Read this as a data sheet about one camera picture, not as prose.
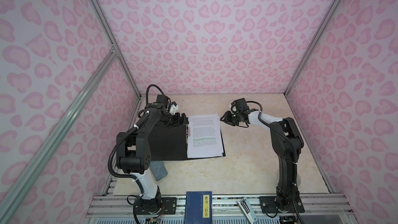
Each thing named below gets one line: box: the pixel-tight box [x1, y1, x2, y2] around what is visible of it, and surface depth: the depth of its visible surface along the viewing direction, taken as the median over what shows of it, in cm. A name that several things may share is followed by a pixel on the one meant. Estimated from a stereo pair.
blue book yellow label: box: [183, 190, 213, 224], surface depth 73 cm
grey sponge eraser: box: [149, 160, 168, 181], surface depth 84 cm
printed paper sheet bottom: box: [187, 113, 224, 159], surface depth 100 cm
